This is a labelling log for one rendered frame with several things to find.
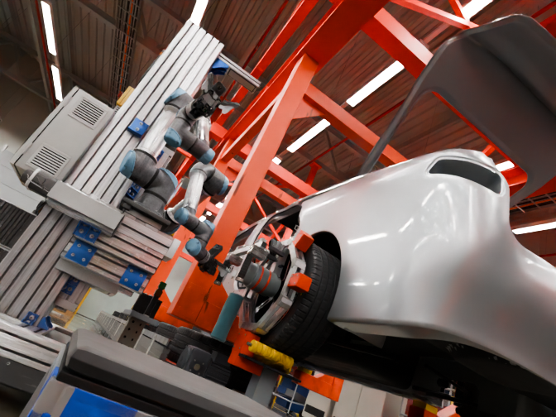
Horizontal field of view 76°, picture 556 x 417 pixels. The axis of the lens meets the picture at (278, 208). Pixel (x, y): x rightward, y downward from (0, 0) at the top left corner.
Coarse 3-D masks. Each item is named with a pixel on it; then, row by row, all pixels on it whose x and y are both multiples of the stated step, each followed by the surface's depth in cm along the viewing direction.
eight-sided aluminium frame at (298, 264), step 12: (288, 240) 205; (300, 252) 194; (300, 264) 183; (288, 276) 181; (288, 288) 177; (276, 300) 177; (288, 300) 175; (240, 312) 210; (276, 312) 181; (240, 324) 199; (252, 324) 186; (264, 324) 179
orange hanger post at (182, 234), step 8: (216, 160) 483; (224, 168) 472; (208, 200) 451; (200, 208) 444; (200, 216) 442; (176, 232) 423; (184, 232) 427; (184, 240) 425; (176, 256) 417; (160, 264) 406; (168, 264) 411; (160, 272) 404; (168, 272) 409; (152, 280) 399; (160, 280) 402; (152, 288) 397
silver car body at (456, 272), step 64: (448, 64) 259; (512, 64) 259; (512, 128) 284; (320, 192) 276; (384, 192) 189; (448, 192) 152; (384, 256) 160; (448, 256) 138; (512, 256) 138; (384, 320) 140; (448, 320) 131; (512, 320) 135; (384, 384) 343; (512, 384) 189
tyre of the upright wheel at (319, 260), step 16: (320, 256) 191; (320, 272) 183; (336, 272) 190; (320, 288) 179; (336, 288) 184; (304, 304) 174; (320, 304) 177; (288, 320) 175; (304, 320) 174; (320, 320) 178; (272, 336) 180; (288, 336) 176; (304, 336) 177; (320, 336) 178; (288, 352) 183; (304, 352) 182
